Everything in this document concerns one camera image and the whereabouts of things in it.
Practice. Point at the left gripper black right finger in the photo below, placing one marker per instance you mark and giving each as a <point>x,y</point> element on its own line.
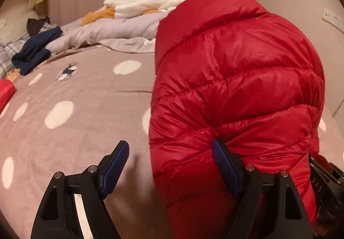
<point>267,205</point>

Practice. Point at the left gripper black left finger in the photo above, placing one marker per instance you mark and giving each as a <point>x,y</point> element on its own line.
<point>57,216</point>

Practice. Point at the red down jacket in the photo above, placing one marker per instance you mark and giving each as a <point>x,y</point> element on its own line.
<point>230,70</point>

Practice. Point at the polka dot bed sheet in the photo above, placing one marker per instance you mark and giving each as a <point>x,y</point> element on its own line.
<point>67,115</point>

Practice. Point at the folded red jacket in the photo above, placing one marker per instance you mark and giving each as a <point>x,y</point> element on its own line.
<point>7,90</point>

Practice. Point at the navy blue garment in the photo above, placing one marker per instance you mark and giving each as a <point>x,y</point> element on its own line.
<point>34,51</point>

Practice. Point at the black garment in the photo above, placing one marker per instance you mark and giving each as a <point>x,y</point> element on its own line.
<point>33,25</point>

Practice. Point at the beige pillow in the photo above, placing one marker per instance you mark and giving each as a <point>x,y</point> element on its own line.
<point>12,31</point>

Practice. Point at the lilac quilt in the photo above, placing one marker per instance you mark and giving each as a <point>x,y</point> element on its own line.
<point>75,36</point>

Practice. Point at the white goose plush toy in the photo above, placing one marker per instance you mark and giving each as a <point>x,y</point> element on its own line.
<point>124,9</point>

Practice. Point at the white wall power strip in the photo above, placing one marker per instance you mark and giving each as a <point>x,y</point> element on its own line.
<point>332,18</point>

